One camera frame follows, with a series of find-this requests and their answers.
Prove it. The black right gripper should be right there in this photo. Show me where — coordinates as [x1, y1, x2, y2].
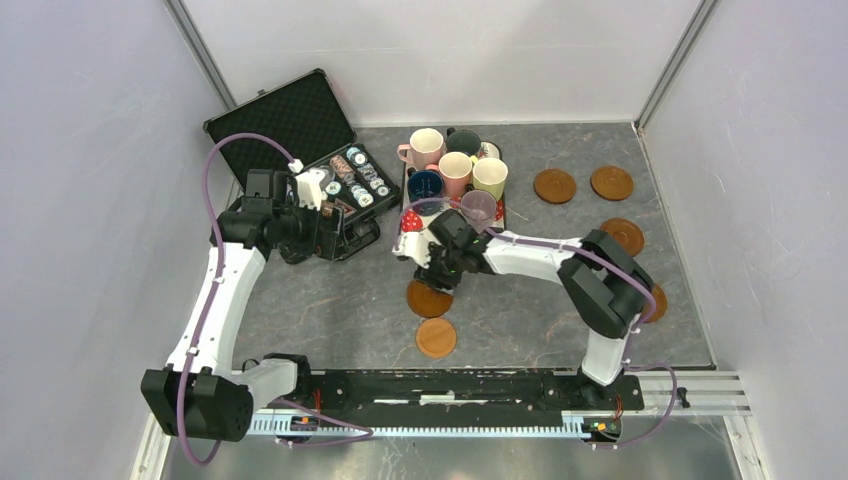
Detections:
[415, 238, 465, 295]

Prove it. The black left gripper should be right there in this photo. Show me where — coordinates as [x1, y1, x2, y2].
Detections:
[273, 196, 348, 260]

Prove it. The purple glass mug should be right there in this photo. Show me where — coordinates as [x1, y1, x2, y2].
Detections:
[459, 190, 497, 233]

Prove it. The strawberry pattern white tray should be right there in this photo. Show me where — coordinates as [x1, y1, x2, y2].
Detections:
[399, 141, 506, 233]

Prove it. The dark brown wooden coaster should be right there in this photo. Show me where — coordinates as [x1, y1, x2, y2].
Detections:
[600, 218, 645, 257]
[533, 168, 577, 205]
[641, 284, 668, 323]
[590, 165, 634, 201]
[406, 280, 453, 318]

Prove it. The light brown wooden coaster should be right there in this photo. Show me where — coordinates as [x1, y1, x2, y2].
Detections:
[415, 317, 458, 359]

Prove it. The black poker chip case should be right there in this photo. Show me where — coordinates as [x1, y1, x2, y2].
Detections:
[203, 69, 403, 261]

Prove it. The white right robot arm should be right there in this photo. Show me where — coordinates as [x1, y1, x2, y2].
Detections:
[392, 210, 657, 408]

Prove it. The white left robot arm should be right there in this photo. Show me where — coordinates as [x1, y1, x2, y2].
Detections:
[141, 168, 341, 442]

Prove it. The pink cup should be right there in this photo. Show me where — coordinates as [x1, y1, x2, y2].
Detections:
[437, 152, 473, 198]

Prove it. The light green cup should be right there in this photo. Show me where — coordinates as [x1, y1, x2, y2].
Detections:
[472, 157, 509, 201]

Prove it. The dark blue mug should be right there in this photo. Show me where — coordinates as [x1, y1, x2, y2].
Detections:
[406, 170, 444, 216]

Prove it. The dark green mug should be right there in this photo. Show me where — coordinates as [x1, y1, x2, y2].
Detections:
[445, 127, 483, 158]

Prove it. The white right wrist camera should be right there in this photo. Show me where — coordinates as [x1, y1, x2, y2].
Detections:
[392, 231, 433, 269]

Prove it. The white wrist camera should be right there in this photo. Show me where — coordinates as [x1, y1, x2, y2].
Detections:
[295, 169, 328, 211]
[392, 231, 433, 269]

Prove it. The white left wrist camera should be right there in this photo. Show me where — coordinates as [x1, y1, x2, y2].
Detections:
[295, 169, 328, 211]

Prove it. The pink mug with handle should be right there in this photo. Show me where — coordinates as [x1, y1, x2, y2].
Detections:
[396, 128, 445, 170]

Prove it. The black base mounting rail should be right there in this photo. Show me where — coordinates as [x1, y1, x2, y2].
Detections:
[290, 368, 645, 427]

